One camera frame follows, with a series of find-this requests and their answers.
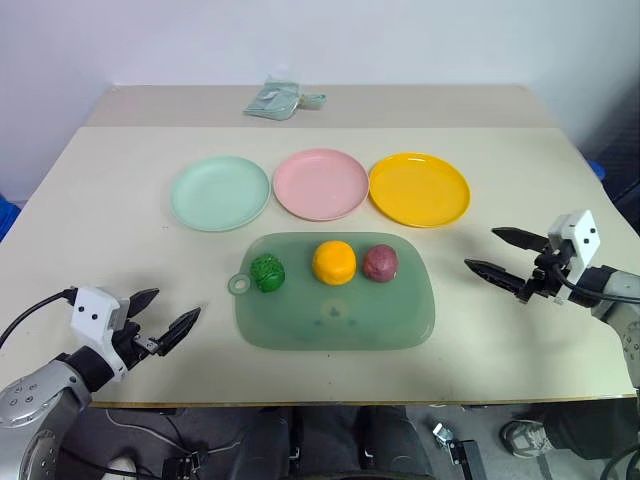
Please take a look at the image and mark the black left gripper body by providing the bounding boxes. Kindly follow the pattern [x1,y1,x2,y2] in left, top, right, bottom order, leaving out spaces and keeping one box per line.
[110,320,169,374]

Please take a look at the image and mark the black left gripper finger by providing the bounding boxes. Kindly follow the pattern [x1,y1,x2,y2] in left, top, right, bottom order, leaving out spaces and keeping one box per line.
[126,288,161,322]
[154,306,202,357]

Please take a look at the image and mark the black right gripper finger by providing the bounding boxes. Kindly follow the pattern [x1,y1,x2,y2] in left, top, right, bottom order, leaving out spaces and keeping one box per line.
[464,258,532,300]
[491,227,550,254]

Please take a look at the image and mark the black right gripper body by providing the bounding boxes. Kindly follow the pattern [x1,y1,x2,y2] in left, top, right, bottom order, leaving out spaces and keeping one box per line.
[515,238,576,304]

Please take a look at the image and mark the green toy vegetable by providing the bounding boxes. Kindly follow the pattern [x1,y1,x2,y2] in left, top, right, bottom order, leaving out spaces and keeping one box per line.
[249,253,287,294]

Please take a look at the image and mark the yellow plate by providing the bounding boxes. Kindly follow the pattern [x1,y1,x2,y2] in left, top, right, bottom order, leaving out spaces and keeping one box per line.
[368,152,472,229]

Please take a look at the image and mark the dark red toy fruit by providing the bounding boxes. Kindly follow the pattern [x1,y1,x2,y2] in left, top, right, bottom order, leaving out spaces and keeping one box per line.
[362,243,400,285]

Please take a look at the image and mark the mint green plate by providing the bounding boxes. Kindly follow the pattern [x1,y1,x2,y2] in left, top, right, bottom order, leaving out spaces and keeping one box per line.
[169,155,272,233]

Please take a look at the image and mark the orange toy fruit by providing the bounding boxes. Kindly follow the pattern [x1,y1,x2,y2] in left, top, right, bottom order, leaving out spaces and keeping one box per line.
[312,240,358,287]

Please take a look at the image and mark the pink plate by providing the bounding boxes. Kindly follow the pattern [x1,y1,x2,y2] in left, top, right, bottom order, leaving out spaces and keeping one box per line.
[272,147,370,222]

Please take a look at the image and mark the dark chair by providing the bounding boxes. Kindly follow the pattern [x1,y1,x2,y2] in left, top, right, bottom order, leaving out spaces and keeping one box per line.
[579,74,640,221]

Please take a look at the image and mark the translucent green cutting board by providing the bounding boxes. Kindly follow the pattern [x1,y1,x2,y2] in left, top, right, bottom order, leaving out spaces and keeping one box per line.
[228,230,435,352]

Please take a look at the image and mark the grey sneaker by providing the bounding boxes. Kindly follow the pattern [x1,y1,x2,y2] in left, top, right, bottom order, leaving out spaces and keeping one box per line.
[500,419,551,459]

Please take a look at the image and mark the blue object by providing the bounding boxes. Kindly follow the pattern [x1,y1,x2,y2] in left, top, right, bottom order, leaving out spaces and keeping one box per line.
[0,189,24,244]

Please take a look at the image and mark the dark rounded robot legs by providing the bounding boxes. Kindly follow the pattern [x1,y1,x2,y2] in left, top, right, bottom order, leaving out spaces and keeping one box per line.
[59,404,436,480]

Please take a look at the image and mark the crumpled pale green bag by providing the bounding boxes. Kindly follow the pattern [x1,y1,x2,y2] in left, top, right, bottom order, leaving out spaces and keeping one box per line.
[242,75,329,122]

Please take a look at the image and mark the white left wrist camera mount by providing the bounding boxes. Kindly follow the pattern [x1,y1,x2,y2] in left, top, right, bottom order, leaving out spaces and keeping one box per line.
[69,286,131,384]

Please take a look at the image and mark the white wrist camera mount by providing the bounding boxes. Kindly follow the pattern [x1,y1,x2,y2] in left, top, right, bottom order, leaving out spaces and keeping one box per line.
[69,286,131,384]
[547,209,602,285]

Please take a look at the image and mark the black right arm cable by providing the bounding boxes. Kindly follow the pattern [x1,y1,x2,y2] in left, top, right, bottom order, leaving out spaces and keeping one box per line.
[548,254,640,304]

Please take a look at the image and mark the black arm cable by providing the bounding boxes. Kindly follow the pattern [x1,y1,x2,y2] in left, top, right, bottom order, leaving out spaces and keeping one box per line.
[548,254,640,304]
[0,291,76,348]

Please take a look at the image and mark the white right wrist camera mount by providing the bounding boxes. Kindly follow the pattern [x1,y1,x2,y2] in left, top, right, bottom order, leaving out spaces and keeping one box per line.
[547,209,602,285]

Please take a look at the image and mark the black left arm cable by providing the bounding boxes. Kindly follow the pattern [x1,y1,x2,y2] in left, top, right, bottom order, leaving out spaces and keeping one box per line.
[0,291,76,348]

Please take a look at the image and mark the black caster wheel bracket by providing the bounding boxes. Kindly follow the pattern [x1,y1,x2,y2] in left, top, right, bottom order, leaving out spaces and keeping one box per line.
[432,422,482,480]

